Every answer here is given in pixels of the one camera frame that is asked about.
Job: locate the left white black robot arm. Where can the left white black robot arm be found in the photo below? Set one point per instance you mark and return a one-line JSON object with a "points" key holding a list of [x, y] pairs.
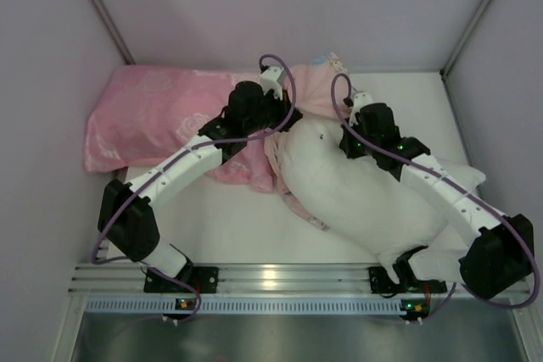
{"points": [[127, 216]]}

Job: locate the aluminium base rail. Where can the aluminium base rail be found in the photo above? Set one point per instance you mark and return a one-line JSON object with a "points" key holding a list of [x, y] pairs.
{"points": [[229, 280]]}

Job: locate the purple princess print pillowcase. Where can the purple princess print pillowcase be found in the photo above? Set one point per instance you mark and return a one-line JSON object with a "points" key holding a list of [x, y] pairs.
{"points": [[313, 88]]}

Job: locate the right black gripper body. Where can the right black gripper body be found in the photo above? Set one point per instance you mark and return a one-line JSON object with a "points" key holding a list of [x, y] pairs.
{"points": [[348, 142]]}

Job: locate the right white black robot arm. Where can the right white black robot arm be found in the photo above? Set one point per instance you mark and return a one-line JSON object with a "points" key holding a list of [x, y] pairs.
{"points": [[500, 248]]}

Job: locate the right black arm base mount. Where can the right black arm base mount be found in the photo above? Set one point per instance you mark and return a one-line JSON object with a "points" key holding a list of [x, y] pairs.
{"points": [[380, 282]]}

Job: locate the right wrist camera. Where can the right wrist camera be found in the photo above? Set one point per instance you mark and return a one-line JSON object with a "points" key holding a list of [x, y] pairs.
{"points": [[356, 101]]}

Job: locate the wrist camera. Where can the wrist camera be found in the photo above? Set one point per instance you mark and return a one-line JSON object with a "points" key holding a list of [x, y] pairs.
{"points": [[271, 81], [356, 101]]}

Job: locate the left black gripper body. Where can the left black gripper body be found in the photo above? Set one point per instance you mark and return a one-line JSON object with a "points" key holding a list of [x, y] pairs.
{"points": [[288, 112]]}

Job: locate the left aluminium corner post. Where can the left aluminium corner post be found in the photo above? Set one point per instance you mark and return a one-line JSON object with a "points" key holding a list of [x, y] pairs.
{"points": [[112, 31]]}

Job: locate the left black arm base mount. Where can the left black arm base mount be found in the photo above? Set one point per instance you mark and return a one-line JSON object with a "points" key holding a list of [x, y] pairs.
{"points": [[203, 279]]}

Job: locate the white pillow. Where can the white pillow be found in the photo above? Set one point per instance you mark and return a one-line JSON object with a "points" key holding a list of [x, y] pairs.
{"points": [[353, 198]]}

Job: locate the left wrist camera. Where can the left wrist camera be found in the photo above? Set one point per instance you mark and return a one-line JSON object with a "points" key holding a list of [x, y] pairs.
{"points": [[271, 81]]}

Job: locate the pink rose pattern pillow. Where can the pink rose pattern pillow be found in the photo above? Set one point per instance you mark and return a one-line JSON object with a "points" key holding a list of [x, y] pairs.
{"points": [[147, 113]]}

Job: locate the aluminium corner post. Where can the aluminium corner post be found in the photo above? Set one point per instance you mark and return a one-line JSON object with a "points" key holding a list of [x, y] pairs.
{"points": [[465, 37], [112, 31]]}

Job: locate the slotted grey cable duct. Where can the slotted grey cable duct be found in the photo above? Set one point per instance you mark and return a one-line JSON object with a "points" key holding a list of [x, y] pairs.
{"points": [[249, 306]]}

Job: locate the right aluminium corner post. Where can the right aluminium corner post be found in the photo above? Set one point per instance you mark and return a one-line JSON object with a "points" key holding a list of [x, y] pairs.
{"points": [[465, 37]]}

